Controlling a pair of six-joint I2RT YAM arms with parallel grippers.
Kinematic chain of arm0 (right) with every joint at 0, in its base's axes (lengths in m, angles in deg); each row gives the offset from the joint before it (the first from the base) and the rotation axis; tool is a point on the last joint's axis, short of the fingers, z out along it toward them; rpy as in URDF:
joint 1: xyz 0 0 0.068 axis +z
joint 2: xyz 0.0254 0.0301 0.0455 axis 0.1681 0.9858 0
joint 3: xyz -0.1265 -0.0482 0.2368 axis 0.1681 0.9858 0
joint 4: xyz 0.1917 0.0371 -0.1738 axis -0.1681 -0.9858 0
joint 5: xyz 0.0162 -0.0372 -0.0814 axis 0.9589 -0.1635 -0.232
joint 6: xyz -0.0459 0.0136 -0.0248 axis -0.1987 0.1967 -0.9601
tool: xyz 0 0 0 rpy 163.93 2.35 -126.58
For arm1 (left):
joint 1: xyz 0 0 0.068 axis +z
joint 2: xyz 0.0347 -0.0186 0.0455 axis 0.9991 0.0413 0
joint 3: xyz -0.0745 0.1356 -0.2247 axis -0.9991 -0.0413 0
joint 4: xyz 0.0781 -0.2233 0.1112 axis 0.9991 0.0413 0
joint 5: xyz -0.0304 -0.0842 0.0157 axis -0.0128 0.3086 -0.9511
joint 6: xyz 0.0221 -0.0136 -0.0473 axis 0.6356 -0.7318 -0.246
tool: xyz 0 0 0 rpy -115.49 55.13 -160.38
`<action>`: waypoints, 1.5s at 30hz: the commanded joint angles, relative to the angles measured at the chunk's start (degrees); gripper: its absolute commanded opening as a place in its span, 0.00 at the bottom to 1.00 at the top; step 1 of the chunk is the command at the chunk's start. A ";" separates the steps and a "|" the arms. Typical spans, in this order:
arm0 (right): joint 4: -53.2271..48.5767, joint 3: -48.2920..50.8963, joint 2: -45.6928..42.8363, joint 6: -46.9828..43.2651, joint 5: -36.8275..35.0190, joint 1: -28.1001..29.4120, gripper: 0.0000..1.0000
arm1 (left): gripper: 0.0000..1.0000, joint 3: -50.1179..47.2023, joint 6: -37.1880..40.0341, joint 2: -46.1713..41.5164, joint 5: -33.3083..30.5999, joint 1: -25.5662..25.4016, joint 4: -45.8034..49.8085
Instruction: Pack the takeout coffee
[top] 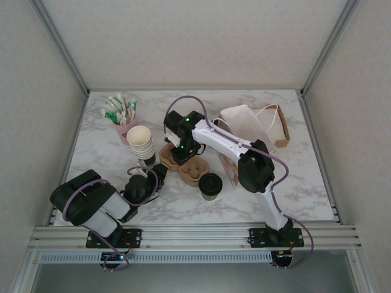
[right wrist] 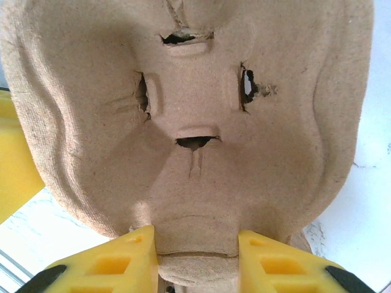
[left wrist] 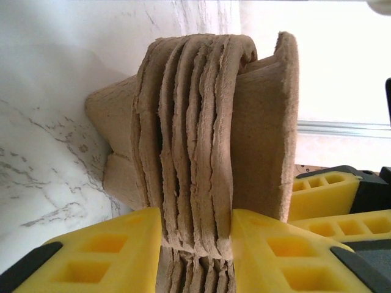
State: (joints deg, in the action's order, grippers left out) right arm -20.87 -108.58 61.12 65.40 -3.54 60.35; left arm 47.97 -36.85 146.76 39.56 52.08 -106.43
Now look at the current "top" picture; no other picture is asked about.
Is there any brown pulp cup carrier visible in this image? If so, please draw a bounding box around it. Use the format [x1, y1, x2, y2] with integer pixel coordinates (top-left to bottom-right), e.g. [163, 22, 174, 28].
[158, 143, 210, 187]

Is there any black cup lid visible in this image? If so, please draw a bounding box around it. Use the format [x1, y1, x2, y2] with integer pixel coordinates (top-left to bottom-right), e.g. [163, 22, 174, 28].
[198, 173, 223, 195]

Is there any white paper gift bag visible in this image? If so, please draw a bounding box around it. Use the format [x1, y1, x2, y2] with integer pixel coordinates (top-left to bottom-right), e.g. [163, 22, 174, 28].
[218, 104, 280, 189]

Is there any stack of paper cups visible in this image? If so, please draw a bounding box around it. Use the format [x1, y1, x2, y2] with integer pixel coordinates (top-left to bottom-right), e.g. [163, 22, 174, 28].
[126, 125, 156, 167]

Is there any pink holder cup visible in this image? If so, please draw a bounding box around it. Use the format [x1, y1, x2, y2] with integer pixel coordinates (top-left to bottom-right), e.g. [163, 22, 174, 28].
[114, 117, 141, 147]

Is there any stack of white napkins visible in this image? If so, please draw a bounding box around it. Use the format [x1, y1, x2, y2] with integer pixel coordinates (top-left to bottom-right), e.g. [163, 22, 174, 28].
[263, 108, 283, 142]

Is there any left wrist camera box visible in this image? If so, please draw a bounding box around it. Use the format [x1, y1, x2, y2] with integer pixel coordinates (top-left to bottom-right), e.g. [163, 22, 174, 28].
[127, 161, 148, 178]

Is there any aluminium rear table rail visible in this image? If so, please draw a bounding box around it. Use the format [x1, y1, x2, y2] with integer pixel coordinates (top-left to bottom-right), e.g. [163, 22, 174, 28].
[87, 87, 303, 92]

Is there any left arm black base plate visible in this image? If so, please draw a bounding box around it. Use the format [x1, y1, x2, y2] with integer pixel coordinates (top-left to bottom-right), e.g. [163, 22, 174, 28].
[86, 228, 143, 249]

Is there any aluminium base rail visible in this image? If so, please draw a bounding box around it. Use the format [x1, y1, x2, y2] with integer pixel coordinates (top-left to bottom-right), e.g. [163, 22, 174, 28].
[29, 224, 364, 253]

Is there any grey slotted cable duct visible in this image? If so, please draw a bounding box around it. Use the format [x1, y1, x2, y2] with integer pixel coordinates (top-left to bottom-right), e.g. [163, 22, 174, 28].
[39, 251, 273, 264]

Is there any aluminium side table rail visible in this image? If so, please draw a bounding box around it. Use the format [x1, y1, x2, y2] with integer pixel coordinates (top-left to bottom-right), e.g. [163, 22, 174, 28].
[298, 91, 340, 225]
[62, 91, 90, 226]

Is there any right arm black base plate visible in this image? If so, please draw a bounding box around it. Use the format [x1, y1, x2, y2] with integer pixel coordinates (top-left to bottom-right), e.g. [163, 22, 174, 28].
[249, 227, 305, 249]

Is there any aluminium corner post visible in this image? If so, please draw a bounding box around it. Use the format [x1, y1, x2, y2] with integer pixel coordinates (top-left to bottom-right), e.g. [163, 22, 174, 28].
[32, 0, 90, 96]
[301, 0, 361, 97]

